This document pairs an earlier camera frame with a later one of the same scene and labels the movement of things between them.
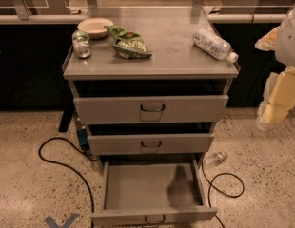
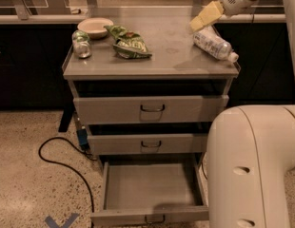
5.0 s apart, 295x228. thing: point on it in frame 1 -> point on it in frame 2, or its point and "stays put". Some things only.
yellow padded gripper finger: (281, 97) -> (232, 2)
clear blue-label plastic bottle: (215, 46) stays put
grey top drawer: (151, 108) stays put
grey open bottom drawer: (149, 192) stays put
